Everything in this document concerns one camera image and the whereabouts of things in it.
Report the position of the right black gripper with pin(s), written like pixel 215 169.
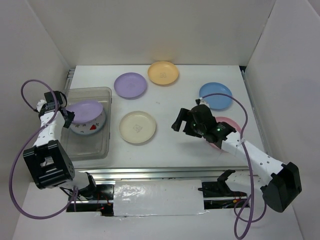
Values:
pixel 176 125

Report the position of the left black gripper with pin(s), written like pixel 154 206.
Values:
pixel 70 118

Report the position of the purple plate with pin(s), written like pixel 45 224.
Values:
pixel 85 111
pixel 130 85

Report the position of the watermelon pattern white plate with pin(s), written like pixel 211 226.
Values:
pixel 90 127

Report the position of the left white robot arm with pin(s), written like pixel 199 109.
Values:
pixel 47 161

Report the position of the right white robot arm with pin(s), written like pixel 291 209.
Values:
pixel 281 182

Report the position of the clear plastic bin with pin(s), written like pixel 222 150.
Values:
pixel 94 146

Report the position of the pink plate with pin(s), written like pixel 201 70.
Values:
pixel 228 121

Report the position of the blue plate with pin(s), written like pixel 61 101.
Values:
pixel 216 102

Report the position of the cream plate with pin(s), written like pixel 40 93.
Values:
pixel 137 127

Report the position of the orange plate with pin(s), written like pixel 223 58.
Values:
pixel 163 73

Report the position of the white taped cover panel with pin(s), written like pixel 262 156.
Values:
pixel 158 198

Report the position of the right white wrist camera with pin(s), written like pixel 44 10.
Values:
pixel 201 101

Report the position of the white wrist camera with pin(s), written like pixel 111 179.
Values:
pixel 39 105
pixel 201 101

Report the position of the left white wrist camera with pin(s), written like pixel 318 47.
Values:
pixel 39 105

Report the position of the aluminium rail frame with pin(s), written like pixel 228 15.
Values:
pixel 170 154

